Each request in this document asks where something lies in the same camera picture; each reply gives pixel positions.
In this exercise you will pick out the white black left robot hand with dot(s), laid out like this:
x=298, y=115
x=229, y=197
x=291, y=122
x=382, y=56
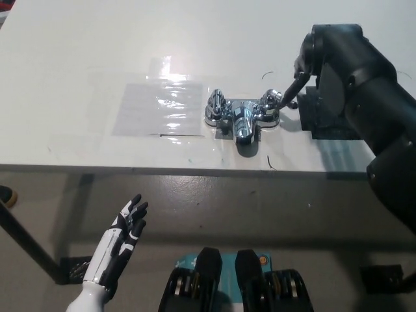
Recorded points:
x=112, y=247

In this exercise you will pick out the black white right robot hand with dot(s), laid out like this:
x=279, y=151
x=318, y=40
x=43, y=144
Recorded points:
x=338, y=52

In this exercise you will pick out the grey faucet mounting plate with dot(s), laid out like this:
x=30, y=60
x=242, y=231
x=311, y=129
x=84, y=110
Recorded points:
x=221, y=135

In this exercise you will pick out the black tape patch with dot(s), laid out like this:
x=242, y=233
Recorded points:
x=331, y=131

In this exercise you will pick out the black table leg with foot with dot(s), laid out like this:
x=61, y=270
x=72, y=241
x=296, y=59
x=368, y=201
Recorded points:
x=29, y=240

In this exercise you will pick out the black shoe tan sole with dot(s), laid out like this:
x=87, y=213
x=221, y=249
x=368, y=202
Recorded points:
x=7, y=196

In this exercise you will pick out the red and black clutter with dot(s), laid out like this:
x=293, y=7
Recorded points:
x=5, y=5

